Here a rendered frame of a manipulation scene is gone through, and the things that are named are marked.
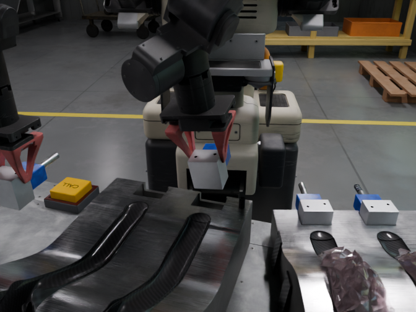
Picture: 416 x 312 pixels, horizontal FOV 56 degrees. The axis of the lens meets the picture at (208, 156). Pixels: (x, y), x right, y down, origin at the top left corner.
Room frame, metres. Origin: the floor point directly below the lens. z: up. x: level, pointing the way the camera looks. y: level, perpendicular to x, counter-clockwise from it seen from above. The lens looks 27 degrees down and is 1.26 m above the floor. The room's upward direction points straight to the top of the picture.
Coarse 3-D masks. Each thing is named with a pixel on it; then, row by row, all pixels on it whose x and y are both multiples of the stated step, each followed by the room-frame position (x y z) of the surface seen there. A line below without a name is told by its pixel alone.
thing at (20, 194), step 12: (0, 168) 0.55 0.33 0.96; (12, 168) 0.55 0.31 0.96; (24, 168) 0.57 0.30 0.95; (36, 168) 0.57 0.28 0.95; (0, 180) 0.51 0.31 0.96; (12, 180) 0.51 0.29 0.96; (36, 180) 0.56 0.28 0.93; (0, 192) 0.52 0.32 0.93; (12, 192) 0.51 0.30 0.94; (24, 192) 0.53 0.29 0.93; (0, 204) 0.52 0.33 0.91; (12, 204) 0.51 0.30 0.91; (24, 204) 0.52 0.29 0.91
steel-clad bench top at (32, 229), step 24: (48, 192) 0.73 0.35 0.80; (0, 216) 0.64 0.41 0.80; (24, 216) 0.64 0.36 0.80; (48, 216) 0.64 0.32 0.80; (72, 216) 0.64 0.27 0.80; (0, 240) 0.57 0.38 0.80; (24, 240) 0.57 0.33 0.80; (48, 240) 0.57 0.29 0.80; (264, 240) 0.57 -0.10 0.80; (264, 264) 0.50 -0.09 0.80; (240, 288) 0.45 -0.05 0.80; (264, 288) 0.45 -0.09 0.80
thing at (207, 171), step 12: (228, 144) 0.60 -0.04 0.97; (192, 156) 0.56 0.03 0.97; (204, 156) 0.56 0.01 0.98; (216, 156) 0.55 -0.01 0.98; (228, 156) 0.60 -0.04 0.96; (192, 168) 0.55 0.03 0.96; (204, 168) 0.54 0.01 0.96; (216, 168) 0.53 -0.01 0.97; (192, 180) 0.55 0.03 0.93; (204, 180) 0.54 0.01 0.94; (216, 180) 0.54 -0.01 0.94
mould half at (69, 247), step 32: (128, 192) 0.59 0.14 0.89; (192, 192) 0.59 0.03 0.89; (96, 224) 0.50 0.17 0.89; (160, 224) 0.50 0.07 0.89; (224, 224) 0.49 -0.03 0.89; (32, 256) 0.41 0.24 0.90; (64, 256) 0.42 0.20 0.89; (128, 256) 0.43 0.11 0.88; (160, 256) 0.43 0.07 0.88; (224, 256) 0.43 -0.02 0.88; (0, 288) 0.32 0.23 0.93; (64, 288) 0.33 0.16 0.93; (96, 288) 0.34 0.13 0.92; (128, 288) 0.35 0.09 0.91; (192, 288) 0.36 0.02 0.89; (224, 288) 0.39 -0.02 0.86
